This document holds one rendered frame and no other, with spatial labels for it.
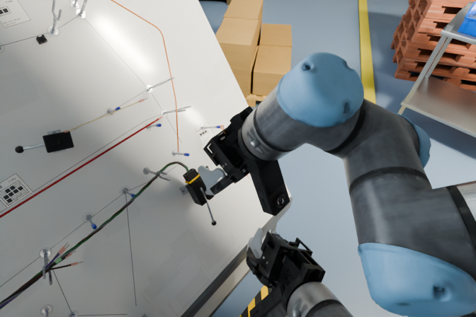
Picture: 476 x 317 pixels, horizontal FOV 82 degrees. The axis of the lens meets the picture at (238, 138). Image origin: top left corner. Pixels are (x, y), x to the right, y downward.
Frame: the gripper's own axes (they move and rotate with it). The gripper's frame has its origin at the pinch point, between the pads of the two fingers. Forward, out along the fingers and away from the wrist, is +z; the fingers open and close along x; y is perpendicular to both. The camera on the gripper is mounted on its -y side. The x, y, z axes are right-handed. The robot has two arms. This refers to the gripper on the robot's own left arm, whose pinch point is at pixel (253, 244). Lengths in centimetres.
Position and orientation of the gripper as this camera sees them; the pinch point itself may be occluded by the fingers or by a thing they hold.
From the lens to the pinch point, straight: 65.5
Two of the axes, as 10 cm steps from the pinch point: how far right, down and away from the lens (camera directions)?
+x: -8.9, -3.0, -3.6
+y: 3.4, -9.4, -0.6
